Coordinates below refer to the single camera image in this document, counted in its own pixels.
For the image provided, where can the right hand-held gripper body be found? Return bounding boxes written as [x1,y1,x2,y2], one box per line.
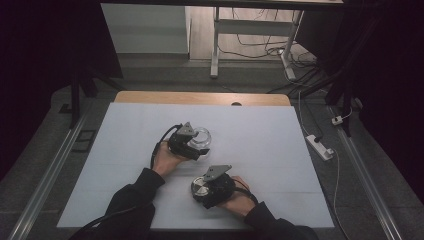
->
[191,163,237,210]

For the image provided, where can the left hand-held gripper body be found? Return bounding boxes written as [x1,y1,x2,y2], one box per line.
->
[167,121,202,160]

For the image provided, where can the clear glass jar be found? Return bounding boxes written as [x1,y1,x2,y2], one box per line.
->
[188,126,213,152]

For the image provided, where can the round metal lid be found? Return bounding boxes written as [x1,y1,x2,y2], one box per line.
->
[190,176,211,198]

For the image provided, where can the person's left hand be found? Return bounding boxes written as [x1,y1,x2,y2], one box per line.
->
[151,140,192,178]

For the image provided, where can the person's right hand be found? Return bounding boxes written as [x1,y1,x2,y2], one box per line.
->
[217,175,258,218]

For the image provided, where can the white table mat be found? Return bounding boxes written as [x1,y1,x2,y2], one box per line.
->
[56,102,335,231]

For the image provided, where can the wooden table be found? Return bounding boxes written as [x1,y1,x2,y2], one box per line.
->
[114,90,292,107]

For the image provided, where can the white power strip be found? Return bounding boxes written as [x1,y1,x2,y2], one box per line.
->
[305,133,335,162]

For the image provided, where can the black metal stand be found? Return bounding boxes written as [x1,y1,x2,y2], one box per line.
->
[59,64,118,130]

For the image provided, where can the black curtain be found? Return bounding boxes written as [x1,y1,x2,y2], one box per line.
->
[0,0,124,183]
[294,0,424,204]

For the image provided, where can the right hand-held gripper cable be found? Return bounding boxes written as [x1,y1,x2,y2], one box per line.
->
[232,179,260,206]

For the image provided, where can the black floor cables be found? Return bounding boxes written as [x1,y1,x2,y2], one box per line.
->
[218,7,323,95]

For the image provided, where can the white power cable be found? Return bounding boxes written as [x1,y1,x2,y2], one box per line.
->
[297,90,352,240]

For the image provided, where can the white desk frame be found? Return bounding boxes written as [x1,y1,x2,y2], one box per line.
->
[209,6,305,81]

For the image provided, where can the aluminium floor rail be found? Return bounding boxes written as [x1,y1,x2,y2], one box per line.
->
[328,105,404,240]
[7,109,91,240]

